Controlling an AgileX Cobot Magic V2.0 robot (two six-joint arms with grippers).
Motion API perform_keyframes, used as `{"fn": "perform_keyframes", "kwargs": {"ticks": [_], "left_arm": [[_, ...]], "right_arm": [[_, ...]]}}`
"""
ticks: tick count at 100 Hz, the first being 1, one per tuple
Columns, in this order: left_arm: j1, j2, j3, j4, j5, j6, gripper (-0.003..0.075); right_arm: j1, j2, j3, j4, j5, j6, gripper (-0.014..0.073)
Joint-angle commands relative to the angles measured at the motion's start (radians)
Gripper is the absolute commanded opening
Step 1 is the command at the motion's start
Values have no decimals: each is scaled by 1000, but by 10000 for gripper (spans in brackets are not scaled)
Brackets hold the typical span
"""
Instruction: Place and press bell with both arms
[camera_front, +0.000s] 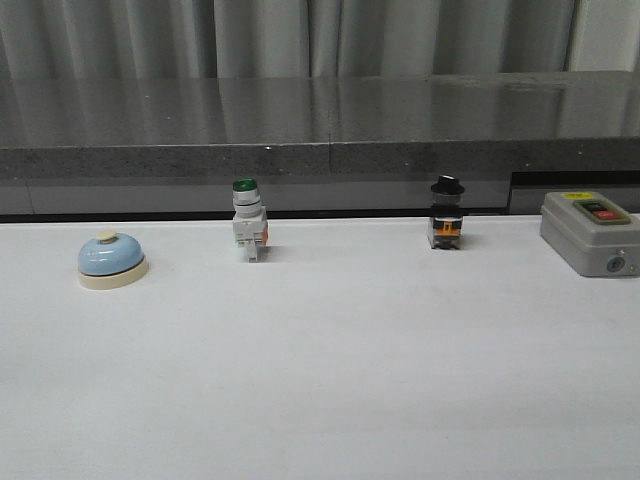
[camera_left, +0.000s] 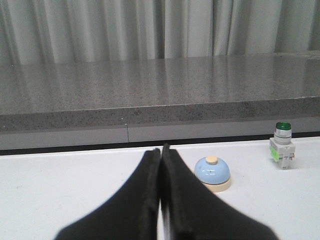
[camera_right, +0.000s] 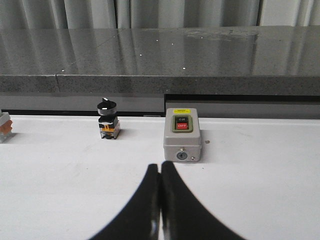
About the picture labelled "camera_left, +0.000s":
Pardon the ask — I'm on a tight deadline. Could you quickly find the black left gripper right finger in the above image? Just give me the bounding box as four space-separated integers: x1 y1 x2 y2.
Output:
160 144 278 240

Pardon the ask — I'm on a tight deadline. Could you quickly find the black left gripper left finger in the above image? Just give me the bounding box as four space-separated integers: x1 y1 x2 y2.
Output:
56 148 161 240

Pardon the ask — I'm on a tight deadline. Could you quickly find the blue call bell cream base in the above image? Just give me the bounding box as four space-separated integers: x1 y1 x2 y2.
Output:
194 155 232 193

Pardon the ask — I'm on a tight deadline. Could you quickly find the grey stone counter ledge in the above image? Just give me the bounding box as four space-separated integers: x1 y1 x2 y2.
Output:
0 51 320 150

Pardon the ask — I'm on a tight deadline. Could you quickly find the grey pleated curtain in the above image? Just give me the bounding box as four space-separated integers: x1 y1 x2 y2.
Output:
0 0 320 65

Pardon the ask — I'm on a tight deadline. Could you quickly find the green pushbutton switch module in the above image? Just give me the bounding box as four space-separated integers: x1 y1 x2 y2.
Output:
269 121 296 169

